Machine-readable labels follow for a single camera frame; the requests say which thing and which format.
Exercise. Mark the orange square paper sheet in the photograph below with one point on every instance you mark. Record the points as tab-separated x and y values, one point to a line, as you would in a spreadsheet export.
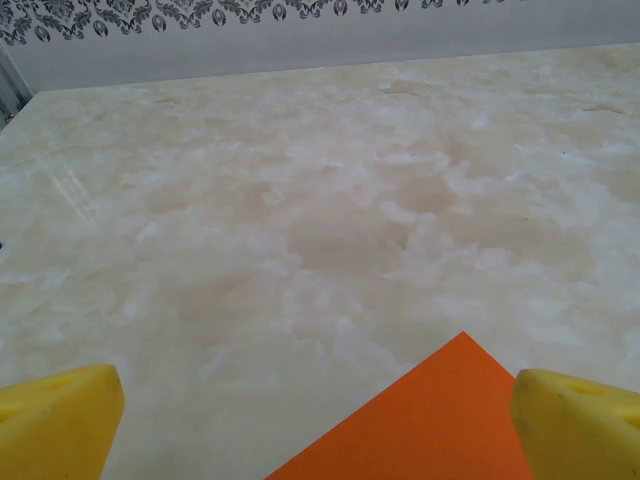
425	425

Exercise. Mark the aluminium frame post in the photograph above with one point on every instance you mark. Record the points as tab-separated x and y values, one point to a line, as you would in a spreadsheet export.
10	85

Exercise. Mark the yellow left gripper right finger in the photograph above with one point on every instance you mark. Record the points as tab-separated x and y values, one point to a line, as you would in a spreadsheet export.
580	430

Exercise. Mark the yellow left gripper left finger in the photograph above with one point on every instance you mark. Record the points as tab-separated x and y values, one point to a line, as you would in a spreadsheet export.
55	425

